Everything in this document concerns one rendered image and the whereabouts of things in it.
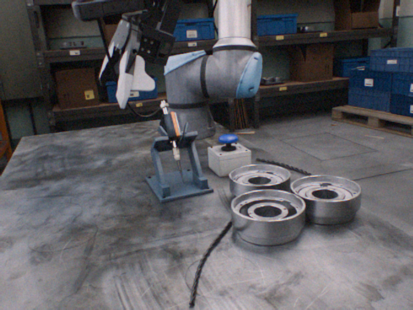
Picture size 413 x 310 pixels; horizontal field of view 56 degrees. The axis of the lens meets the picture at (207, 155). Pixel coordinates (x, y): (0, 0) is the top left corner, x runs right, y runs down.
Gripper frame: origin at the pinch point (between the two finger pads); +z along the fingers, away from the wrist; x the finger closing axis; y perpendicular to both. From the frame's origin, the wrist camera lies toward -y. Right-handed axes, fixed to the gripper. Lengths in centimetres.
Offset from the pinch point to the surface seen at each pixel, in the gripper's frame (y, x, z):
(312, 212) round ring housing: 24.4, -31.4, 2.1
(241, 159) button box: 27.7, -7.0, 3.7
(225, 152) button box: 24.8, -5.0, 3.7
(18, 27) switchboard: 6, 359, 31
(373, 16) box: 353, 280, -121
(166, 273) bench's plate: 4.1, -32.1, 12.9
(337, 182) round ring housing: 32.5, -26.7, -1.9
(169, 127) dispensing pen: 11.4, -4.4, 1.5
